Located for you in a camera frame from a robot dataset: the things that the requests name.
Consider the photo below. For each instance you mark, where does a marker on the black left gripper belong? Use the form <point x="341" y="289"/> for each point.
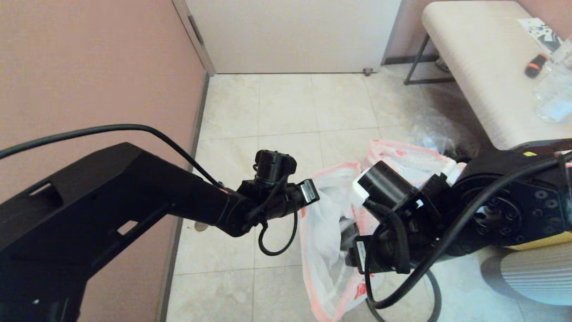
<point x="281" y="201"/>

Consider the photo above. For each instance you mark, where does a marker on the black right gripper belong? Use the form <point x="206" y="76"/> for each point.
<point x="384" y="252"/>

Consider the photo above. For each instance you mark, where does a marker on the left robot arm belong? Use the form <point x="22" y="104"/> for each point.
<point x="89" y="201"/>

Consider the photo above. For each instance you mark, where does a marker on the yellow tote bag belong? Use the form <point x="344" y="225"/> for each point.
<point x="549" y="241"/>

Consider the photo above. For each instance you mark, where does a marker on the round metal floor drain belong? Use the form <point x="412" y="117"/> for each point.
<point x="202" y="226"/>

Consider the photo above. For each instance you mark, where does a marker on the grey ribbed round object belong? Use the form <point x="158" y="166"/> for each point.
<point x="536" y="277"/>

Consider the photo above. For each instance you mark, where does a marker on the white door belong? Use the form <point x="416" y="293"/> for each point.
<point x="290" y="36"/>

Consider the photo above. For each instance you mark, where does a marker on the dark grey shoe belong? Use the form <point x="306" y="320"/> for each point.
<point x="442" y="66"/>

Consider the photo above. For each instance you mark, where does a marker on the beige table with metal legs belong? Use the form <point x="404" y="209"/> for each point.
<point x="482" y="67"/>

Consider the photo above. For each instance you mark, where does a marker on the clear plastic bottle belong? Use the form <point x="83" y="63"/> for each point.
<point x="554" y="96"/>

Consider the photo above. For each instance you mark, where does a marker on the black and orange small device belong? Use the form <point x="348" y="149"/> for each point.
<point x="535" y="66"/>

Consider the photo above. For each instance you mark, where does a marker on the black and white leaflet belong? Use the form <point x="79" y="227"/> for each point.
<point x="538" y="33"/>

